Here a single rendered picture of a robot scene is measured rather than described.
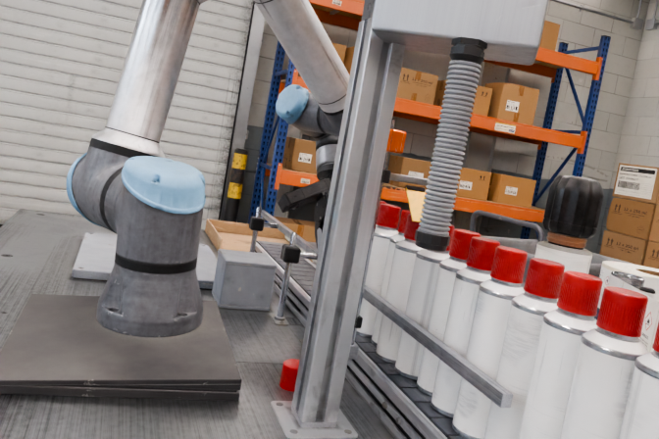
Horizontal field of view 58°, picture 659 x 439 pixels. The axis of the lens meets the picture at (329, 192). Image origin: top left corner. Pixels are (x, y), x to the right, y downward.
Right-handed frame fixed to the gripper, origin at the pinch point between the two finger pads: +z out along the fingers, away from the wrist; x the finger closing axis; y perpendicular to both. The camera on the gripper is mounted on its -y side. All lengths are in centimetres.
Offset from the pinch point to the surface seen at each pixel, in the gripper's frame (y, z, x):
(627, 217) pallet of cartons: 298, -116, 184
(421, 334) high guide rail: -4.1, 21.5, -42.2
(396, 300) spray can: -2.2, 15.2, -33.0
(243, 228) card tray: -1, -31, 70
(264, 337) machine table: -13.9, 16.7, -8.1
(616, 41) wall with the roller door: 426, -356, 258
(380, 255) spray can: -1.4, 6.9, -27.0
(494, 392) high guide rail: -4, 29, -55
